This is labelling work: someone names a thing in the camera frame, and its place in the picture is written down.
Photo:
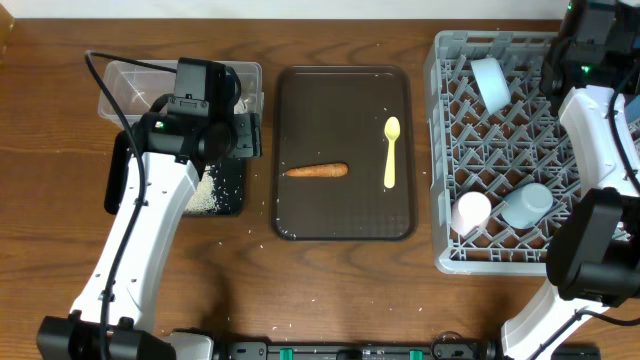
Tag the pile of white rice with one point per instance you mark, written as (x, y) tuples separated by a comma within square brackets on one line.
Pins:
[(204, 201)]

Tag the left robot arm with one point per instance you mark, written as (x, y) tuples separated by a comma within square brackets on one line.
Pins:
[(187, 128)]

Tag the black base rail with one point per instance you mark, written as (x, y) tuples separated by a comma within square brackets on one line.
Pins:
[(444, 348)]

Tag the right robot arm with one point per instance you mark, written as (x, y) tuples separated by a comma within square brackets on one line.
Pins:
[(592, 262)]

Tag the light blue small bowl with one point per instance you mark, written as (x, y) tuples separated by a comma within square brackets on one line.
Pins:
[(491, 83)]

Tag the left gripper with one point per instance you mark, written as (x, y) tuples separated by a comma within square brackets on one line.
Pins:
[(250, 144)]

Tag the orange carrot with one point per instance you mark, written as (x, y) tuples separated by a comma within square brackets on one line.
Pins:
[(329, 170)]

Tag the brown serving tray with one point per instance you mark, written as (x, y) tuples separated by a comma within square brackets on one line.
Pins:
[(337, 114)]

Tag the grey dishwasher rack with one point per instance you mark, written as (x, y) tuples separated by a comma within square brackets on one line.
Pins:
[(494, 154)]

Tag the dark blue bowl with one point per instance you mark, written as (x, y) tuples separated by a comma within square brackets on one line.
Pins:
[(632, 108)]

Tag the clear plastic waste bin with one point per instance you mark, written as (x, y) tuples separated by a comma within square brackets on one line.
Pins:
[(135, 88)]

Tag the light blue plastic cup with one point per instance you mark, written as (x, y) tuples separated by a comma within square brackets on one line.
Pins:
[(527, 205)]

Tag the pink plastic cup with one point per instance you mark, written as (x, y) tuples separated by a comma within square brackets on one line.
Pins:
[(472, 210)]

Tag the black rectangular tray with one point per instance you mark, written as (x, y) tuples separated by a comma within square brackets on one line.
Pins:
[(229, 181)]

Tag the yellow plastic spoon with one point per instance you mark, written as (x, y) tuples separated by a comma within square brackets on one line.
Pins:
[(392, 132)]

